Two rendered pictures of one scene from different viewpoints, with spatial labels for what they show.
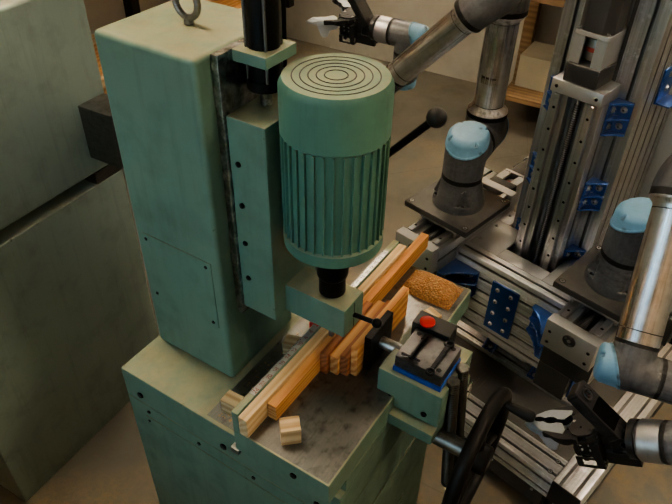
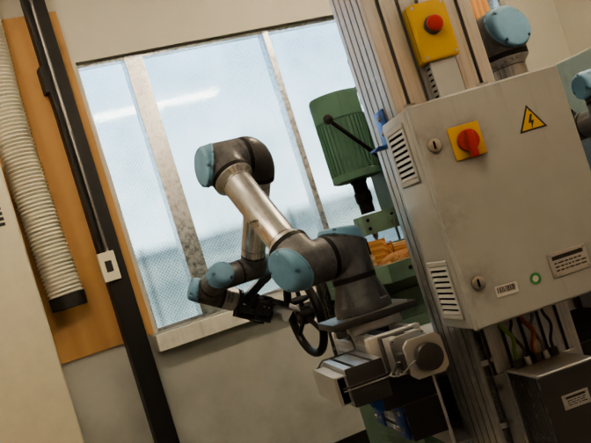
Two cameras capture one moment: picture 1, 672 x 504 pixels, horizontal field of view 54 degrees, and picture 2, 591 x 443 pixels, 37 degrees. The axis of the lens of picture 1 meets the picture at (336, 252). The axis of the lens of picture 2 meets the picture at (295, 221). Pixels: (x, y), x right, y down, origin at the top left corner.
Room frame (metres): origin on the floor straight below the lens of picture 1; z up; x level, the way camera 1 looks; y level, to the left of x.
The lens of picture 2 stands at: (2.55, -2.67, 1.02)
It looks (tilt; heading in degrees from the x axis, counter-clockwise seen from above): 2 degrees up; 126
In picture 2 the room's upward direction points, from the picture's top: 17 degrees counter-clockwise
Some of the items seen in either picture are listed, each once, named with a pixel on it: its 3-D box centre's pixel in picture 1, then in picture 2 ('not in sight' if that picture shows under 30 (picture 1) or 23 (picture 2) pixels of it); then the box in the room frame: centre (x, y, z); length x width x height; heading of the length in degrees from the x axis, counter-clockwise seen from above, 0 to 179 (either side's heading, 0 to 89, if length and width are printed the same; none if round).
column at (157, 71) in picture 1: (210, 203); not in sight; (1.07, 0.25, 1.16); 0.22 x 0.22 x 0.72; 58
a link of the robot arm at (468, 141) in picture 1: (466, 150); not in sight; (1.60, -0.36, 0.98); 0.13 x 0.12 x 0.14; 150
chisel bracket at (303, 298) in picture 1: (324, 302); (377, 224); (0.93, 0.02, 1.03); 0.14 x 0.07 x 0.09; 58
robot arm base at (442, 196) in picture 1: (460, 186); not in sight; (1.60, -0.36, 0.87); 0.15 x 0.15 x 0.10
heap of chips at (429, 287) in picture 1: (432, 285); (398, 255); (1.12, -0.22, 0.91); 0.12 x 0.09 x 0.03; 58
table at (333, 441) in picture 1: (385, 371); (364, 276); (0.90, -0.11, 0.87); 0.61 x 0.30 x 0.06; 148
